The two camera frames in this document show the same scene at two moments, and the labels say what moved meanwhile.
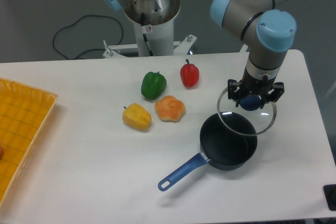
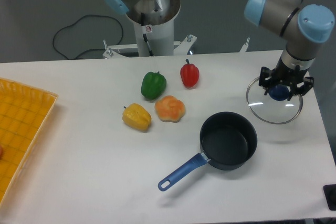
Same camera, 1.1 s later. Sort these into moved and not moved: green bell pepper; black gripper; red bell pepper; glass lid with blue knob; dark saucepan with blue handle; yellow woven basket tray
Moved: glass lid with blue knob; black gripper
Not moved: green bell pepper; dark saucepan with blue handle; yellow woven basket tray; red bell pepper
